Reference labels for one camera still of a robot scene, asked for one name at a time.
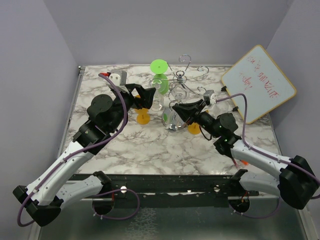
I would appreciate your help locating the chrome wine glass rack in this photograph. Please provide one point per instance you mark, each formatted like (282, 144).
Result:
(177, 89)

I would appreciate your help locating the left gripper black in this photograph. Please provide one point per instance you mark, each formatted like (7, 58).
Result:
(146, 94)

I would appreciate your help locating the orange plastic goblet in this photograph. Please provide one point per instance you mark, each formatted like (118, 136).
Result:
(143, 116)
(194, 128)

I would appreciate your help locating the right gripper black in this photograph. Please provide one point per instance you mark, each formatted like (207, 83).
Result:
(190, 110)

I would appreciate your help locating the clear wine glass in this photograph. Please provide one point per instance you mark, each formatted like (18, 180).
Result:
(221, 108)
(158, 99)

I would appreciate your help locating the green plastic wine glass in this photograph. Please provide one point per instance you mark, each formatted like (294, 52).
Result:
(159, 67)

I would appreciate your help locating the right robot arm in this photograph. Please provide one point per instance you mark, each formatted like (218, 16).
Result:
(290, 178)

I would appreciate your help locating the black front rail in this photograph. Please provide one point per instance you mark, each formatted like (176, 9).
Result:
(184, 191)

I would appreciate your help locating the small whiteboard yellow frame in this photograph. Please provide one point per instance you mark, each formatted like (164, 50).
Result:
(258, 77)

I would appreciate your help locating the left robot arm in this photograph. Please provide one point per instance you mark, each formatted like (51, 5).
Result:
(45, 197)

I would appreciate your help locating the black orange highlighter marker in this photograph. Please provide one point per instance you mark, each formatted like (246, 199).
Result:
(245, 162)

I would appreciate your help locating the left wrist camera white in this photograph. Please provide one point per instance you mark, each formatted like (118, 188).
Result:
(119, 79)

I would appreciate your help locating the clear tall glass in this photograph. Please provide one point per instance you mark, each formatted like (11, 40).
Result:
(173, 122)

